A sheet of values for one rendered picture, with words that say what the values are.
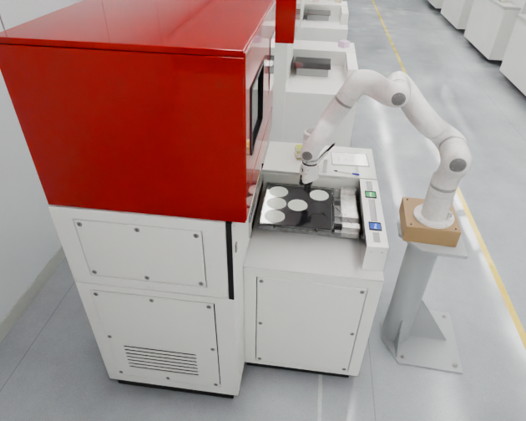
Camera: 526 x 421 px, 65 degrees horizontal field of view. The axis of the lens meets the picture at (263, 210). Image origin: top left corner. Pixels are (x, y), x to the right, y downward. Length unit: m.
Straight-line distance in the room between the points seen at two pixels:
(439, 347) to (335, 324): 0.89
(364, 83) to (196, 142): 0.79
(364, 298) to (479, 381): 1.04
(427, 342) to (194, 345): 1.44
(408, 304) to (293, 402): 0.83
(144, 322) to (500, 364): 2.04
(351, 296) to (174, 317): 0.80
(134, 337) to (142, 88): 1.24
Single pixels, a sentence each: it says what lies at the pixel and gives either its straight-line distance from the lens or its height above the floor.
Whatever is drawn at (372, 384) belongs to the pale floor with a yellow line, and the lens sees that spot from 2.57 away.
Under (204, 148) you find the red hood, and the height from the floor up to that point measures 1.51.
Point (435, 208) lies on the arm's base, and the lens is 2.11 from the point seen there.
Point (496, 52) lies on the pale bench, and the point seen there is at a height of 0.21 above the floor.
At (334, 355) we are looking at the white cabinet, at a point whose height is 0.25.
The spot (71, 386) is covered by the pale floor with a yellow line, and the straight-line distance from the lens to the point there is 2.67.
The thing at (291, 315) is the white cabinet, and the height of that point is 0.52.
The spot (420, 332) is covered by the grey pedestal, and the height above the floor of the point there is 0.06.
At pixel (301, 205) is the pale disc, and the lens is 2.12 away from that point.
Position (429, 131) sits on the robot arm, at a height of 1.38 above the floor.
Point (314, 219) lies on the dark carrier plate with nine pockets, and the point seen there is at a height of 0.90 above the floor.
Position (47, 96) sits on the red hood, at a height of 1.65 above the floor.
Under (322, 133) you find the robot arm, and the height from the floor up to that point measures 1.33.
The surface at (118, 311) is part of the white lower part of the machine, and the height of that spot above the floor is 0.65.
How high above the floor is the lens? 2.13
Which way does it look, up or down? 36 degrees down
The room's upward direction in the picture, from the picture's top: 1 degrees clockwise
